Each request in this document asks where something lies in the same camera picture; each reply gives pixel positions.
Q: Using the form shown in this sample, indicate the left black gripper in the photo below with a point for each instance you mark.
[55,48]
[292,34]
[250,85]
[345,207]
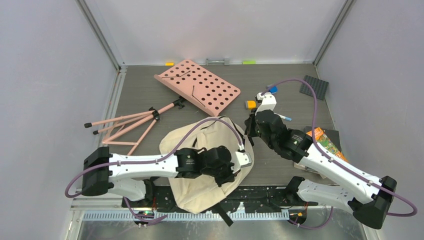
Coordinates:
[229,178]

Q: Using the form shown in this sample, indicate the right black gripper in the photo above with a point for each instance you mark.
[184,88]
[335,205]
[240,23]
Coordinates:
[250,123]

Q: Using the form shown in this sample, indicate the cream canvas backpack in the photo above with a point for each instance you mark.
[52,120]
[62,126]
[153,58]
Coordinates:
[206,147]

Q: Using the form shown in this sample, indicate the orange treehouse book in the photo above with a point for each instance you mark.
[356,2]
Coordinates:
[326,144]

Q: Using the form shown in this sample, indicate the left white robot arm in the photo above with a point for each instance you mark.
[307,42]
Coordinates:
[111,172]

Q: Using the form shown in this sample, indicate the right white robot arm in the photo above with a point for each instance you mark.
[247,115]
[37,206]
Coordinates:
[356,192]

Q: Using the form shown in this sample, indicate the blue capped white marker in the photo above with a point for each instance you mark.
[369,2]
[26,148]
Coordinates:
[285,117]

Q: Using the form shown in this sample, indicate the yellow eraser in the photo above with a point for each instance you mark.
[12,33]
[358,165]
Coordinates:
[250,104]

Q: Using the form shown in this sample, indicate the blue eraser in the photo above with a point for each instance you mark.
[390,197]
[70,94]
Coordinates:
[273,90]

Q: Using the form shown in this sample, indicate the floral cover small book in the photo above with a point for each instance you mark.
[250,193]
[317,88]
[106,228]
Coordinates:
[304,168]

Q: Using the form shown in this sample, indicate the green tape piece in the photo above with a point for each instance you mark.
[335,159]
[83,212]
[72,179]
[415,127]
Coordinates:
[248,62]

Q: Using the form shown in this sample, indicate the dark grey studded plate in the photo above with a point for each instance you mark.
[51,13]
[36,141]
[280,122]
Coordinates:
[319,86]

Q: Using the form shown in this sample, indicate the pink music stand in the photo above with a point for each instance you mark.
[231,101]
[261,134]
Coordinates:
[191,82]

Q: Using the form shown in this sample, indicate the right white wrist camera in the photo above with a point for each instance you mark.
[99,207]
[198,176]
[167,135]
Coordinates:
[265,101]

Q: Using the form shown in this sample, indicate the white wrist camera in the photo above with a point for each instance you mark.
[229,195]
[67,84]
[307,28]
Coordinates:
[240,160]
[265,101]

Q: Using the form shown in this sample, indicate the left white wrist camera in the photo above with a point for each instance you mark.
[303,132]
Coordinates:
[240,160]

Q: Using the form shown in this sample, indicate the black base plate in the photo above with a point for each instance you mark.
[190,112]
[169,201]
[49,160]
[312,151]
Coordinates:
[253,198]

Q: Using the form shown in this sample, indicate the metal wall bracket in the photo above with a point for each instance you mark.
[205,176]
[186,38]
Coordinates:
[224,61]

